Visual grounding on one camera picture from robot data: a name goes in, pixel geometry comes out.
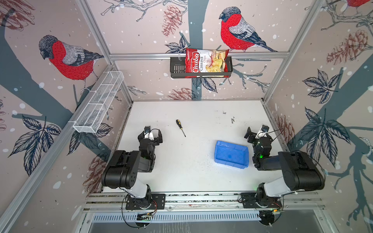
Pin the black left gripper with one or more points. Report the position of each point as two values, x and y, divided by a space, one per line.
157 140

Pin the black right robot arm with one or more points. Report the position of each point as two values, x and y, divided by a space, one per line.
299 173

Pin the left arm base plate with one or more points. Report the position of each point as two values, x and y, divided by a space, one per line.
153 202

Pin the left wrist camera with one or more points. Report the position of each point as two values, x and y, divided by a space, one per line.
148 133

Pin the red cassava chips bag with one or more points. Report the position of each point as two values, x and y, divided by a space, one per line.
206 61

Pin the black yellow screwdriver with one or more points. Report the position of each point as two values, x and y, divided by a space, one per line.
180 126

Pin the white wire mesh shelf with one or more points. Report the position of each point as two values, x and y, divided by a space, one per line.
95 110

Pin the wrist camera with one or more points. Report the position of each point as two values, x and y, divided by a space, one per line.
262 132
148 133

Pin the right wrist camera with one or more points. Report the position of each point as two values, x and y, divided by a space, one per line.
262 132

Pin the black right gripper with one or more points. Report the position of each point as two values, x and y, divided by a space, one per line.
251 138

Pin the blue plastic bin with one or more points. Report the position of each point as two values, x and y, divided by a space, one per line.
232 155

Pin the aluminium mounting rail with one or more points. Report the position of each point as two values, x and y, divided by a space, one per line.
201 201

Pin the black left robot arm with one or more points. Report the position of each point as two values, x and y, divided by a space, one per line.
123 168

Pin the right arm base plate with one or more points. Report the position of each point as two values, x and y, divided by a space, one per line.
251 200

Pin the black wall basket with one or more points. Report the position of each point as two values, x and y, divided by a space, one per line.
178 70

